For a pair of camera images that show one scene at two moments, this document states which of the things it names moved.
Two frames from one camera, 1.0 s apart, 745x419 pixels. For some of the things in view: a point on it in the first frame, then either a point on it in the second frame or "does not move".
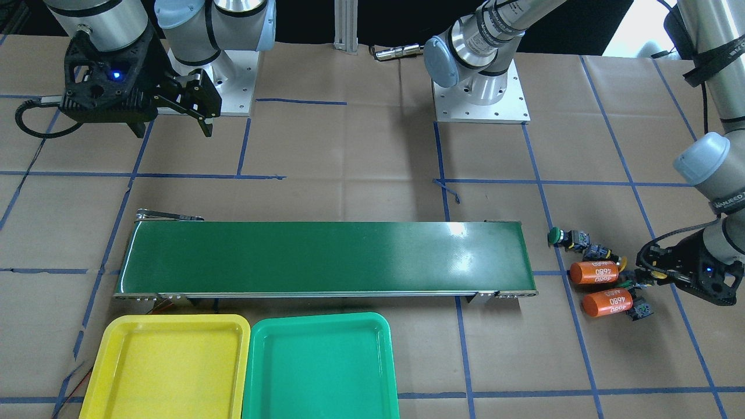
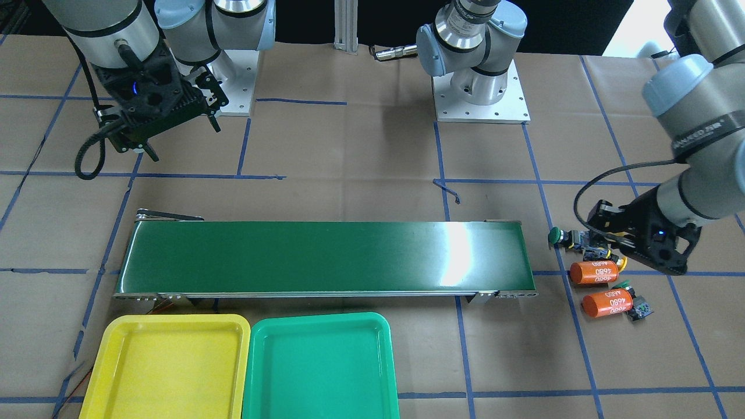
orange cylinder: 593,272 does not move
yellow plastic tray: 170,366 does not move
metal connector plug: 398,52 does not move
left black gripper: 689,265 to 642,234
